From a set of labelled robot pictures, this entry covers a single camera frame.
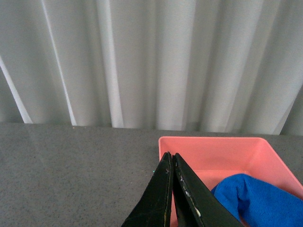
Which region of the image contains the blue microfiber cloth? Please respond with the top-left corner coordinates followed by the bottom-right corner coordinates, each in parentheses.
top-left (211, 174), bottom-right (303, 227)

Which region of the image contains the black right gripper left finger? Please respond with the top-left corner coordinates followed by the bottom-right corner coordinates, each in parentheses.
top-left (122, 152), bottom-right (174, 227)

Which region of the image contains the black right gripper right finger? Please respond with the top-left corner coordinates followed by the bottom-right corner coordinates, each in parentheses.
top-left (172, 153), bottom-right (243, 227)

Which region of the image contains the pink plastic bin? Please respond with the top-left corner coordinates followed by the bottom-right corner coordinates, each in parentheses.
top-left (159, 137), bottom-right (303, 227)

